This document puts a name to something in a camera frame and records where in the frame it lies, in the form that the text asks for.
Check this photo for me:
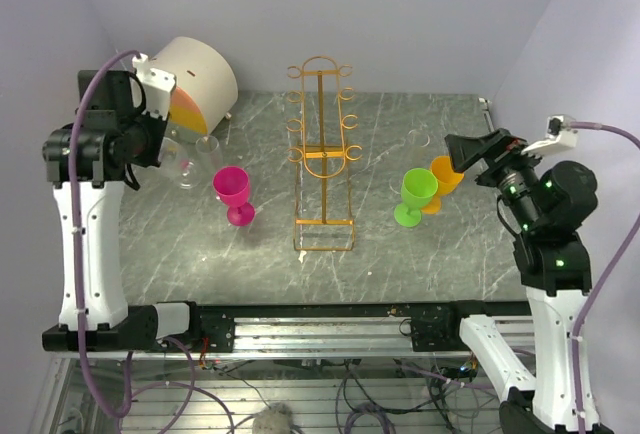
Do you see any clear flute wine glass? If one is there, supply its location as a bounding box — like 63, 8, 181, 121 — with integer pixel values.
195, 135, 224, 176

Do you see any clear glass tumbler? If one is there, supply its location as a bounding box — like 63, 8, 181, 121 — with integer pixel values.
406, 129, 431, 165

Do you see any magenta plastic goblet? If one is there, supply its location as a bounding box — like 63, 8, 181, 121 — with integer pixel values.
212, 166, 255, 227

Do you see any clear round wine glass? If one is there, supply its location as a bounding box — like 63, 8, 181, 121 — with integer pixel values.
158, 137, 202, 190

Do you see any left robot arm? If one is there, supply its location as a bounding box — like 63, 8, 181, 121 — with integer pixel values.
42, 68, 204, 352

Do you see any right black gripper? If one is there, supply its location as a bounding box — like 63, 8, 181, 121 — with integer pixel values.
445, 126, 550, 230

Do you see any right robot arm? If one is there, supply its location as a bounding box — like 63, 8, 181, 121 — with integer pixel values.
440, 129, 610, 433

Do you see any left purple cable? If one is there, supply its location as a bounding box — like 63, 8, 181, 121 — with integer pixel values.
69, 49, 151, 420

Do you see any orange plastic goblet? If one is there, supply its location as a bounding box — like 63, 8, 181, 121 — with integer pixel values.
421, 156, 464, 215

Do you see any grey fuzzy ball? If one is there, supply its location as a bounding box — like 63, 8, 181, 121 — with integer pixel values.
252, 403, 294, 434

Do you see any gold wire wine glass rack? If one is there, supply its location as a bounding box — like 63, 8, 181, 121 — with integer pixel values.
286, 55, 362, 253

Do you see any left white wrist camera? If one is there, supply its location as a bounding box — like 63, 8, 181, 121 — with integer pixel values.
131, 54, 177, 121

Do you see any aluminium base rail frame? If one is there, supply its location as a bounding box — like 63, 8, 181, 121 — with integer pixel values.
47, 301, 536, 355

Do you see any green plastic goblet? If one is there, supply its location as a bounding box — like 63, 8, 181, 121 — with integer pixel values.
394, 168, 438, 228

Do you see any cream round drawer box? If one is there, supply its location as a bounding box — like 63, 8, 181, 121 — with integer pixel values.
151, 36, 238, 144

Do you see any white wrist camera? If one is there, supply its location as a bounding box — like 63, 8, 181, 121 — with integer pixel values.
131, 54, 177, 121
522, 115, 578, 158

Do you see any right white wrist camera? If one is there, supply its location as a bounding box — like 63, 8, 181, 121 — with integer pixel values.
522, 115, 578, 158

